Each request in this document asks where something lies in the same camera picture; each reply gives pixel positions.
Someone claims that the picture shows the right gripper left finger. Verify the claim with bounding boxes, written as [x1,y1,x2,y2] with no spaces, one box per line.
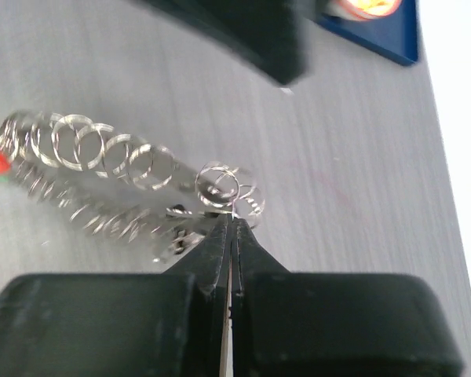
[0,215,232,376]

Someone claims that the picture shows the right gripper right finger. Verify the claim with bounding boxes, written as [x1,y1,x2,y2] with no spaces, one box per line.
[231,220,465,376]

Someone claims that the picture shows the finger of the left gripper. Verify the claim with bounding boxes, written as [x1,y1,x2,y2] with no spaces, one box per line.
[138,0,307,86]

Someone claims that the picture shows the large metal keyring with rings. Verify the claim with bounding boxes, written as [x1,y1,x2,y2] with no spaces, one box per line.
[0,110,265,260]

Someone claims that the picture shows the red patterned small bowl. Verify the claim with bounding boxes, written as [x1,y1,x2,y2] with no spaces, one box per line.
[327,0,402,22]

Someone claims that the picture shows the dark blue tray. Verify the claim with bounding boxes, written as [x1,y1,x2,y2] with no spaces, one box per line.
[316,1,419,66]

